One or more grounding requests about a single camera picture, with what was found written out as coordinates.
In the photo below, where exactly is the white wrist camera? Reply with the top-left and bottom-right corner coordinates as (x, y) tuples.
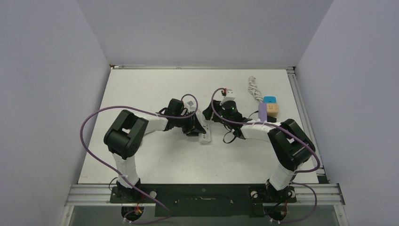
(184, 100), (197, 113)
(220, 89), (235, 105)

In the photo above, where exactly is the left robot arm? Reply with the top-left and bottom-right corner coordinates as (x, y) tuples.
(104, 98), (207, 202)

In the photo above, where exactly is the blue plug cube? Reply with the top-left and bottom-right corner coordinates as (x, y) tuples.
(263, 96), (277, 104)

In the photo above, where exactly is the purple power strip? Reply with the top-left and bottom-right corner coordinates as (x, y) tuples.
(258, 102), (268, 121)

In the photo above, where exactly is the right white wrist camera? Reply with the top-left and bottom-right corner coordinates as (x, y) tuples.
(220, 89), (235, 105)

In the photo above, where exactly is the braided white cord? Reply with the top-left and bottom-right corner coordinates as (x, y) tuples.
(247, 76), (264, 104)

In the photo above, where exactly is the white power strip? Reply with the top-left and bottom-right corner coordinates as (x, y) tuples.
(199, 120), (212, 145)

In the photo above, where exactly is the orange plug cube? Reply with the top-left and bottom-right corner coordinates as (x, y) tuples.
(266, 103), (279, 118)

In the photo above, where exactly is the black plug with cable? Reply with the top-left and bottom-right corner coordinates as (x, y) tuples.
(249, 111), (277, 123)

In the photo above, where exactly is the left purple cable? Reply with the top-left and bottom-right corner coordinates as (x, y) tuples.
(80, 94), (199, 224)

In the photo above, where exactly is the purple cable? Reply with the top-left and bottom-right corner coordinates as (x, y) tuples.
(80, 94), (199, 224)
(210, 88), (321, 224)

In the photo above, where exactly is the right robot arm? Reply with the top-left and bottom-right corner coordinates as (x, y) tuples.
(203, 100), (315, 202)

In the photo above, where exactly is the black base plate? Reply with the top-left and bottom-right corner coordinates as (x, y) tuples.
(109, 184), (296, 218)

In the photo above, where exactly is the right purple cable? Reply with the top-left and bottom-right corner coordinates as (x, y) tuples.
(210, 88), (321, 224)

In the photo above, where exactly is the aluminium frame rail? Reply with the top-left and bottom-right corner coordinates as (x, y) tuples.
(287, 67), (345, 206)

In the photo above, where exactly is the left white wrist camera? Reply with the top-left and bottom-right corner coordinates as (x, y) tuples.
(184, 100), (197, 113)

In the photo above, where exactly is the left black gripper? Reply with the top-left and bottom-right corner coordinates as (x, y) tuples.
(174, 112), (204, 136)

